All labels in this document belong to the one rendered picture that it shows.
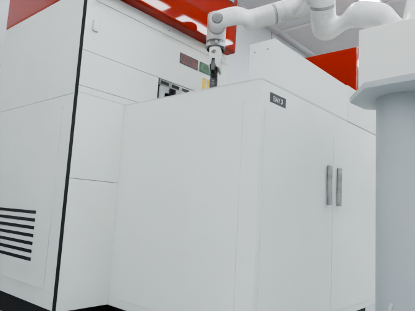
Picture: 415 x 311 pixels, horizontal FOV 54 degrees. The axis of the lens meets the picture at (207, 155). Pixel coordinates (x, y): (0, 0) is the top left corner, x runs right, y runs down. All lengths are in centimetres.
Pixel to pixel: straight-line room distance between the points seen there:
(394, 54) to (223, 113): 51
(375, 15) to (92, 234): 130
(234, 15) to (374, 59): 69
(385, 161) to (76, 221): 100
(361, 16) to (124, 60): 92
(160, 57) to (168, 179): 62
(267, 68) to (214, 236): 52
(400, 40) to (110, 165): 103
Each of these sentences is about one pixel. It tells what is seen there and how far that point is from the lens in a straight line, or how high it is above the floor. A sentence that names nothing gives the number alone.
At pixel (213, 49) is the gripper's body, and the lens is 180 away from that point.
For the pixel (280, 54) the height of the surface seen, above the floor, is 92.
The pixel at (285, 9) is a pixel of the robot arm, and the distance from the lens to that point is 190.
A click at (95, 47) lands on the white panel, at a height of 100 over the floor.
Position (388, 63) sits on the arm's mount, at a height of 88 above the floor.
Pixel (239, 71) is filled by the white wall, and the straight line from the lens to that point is 480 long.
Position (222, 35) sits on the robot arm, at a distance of 184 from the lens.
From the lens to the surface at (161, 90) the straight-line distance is 174.
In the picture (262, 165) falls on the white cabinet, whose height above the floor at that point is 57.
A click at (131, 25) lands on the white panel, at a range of 172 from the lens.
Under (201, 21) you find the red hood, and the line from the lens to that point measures 195.
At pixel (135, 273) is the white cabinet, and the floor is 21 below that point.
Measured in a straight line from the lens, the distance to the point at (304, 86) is 141.
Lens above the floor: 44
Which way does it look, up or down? 8 degrees up
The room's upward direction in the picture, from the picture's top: 3 degrees clockwise
